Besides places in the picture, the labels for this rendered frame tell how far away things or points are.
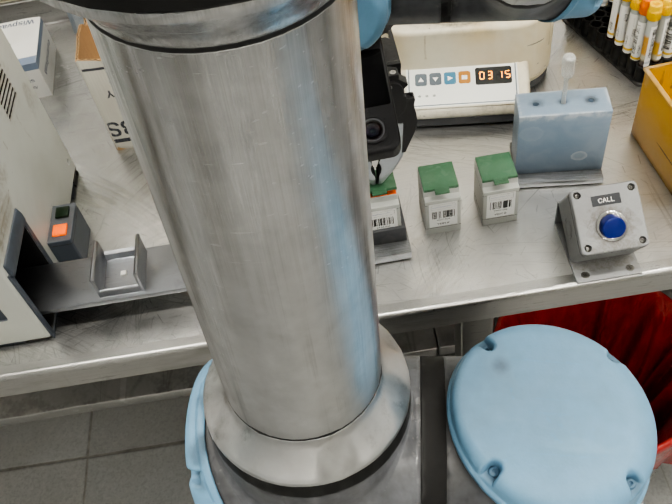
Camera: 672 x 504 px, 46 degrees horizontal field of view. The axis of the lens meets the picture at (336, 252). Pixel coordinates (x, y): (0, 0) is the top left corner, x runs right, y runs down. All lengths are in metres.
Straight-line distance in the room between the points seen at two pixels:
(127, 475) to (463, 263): 1.14
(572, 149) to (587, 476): 0.56
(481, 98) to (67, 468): 1.28
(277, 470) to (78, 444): 1.52
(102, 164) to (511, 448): 0.78
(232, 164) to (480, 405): 0.24
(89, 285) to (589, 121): 0.58
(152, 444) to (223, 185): 1.61
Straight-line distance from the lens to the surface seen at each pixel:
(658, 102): 0.96
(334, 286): 0.31
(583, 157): 0.96
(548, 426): 0.45
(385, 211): 0.86
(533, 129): 0.92
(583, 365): 0.47
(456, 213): 0.89
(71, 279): 0.93
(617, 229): 0.85
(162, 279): 0.88
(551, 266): 0.89
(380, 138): 0.69
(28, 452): 1.96
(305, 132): 0.25
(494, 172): 0.89
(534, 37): 1.03
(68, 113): 1.20
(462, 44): 1.02
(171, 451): 1.83
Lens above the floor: 1.58
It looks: 51 degrees down
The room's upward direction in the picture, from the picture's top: 11 degrees counter-clockwise
